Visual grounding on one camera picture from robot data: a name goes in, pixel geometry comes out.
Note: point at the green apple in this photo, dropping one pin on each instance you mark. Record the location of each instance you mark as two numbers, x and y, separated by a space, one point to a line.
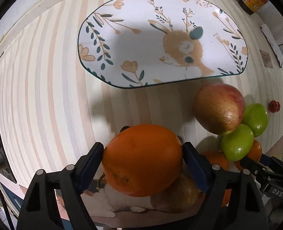
256 117
237 144

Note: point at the red yellow apple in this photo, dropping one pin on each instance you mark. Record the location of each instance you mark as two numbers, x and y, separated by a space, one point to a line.
219 108

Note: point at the small tangerine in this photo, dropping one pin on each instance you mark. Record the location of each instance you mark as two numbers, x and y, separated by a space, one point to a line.
255 153
216 157

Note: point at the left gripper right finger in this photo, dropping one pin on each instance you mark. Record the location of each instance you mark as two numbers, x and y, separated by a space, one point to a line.
232 200

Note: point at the soy sauce bottle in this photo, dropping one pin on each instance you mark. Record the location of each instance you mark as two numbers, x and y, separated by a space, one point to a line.
251 6

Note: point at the small red knob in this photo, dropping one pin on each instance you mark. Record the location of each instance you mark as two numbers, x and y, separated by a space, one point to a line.
274 106

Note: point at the striped cat print mat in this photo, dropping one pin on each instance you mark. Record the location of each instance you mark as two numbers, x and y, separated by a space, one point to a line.
52 110

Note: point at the large orange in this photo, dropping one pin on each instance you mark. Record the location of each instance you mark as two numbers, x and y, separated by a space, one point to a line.
142 160

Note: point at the deer pattern ceramic plate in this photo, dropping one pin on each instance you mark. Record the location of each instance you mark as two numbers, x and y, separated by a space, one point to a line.
139 43

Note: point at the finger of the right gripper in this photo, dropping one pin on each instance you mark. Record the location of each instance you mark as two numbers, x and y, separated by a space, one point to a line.
254 167

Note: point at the dark red pomegranate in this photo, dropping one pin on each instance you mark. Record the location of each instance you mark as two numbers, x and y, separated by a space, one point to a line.
180 196

